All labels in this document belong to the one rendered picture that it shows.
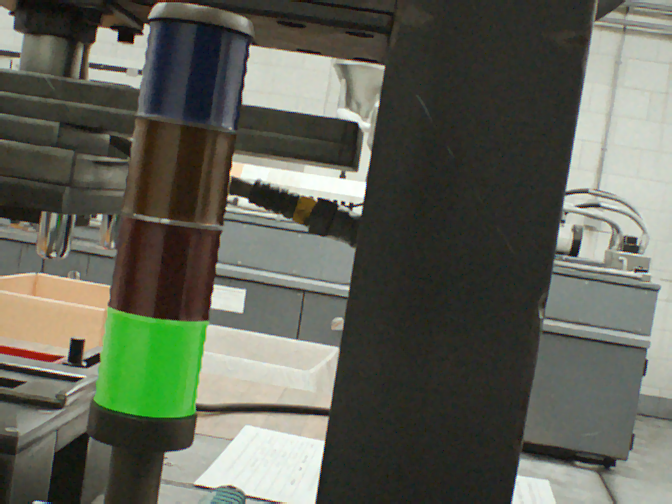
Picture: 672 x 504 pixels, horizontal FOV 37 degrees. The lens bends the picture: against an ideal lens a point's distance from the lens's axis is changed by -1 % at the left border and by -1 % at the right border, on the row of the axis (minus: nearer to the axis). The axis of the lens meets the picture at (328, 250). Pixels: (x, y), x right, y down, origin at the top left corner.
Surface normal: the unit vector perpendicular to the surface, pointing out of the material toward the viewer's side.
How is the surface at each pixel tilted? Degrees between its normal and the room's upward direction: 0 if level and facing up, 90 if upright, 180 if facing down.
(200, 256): 76
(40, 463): 90
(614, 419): 90
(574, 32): 90
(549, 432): 90
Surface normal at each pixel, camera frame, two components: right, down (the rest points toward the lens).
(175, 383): 0.62, -0.11
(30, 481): 0.98, 0.16
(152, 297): 0.03, -0.19
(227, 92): 0.79, -0.09
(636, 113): -0.14, 0.04
